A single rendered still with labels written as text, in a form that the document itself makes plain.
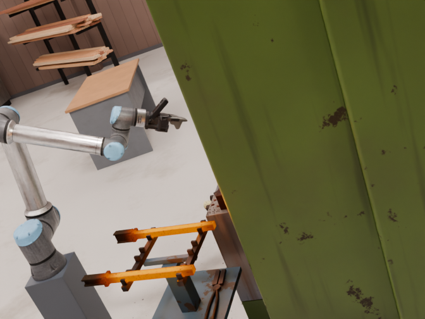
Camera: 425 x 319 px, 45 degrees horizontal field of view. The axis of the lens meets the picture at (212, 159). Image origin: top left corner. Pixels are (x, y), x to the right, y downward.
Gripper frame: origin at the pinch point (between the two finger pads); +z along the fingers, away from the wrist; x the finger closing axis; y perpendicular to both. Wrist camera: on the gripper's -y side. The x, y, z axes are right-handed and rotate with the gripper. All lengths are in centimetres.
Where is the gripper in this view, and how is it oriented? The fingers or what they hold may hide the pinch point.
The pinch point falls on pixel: (184, 118)
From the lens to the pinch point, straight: 263.5
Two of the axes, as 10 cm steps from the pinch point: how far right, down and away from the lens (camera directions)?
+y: -1.7, 9.4, 3.1
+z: 9.6, 0.9, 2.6
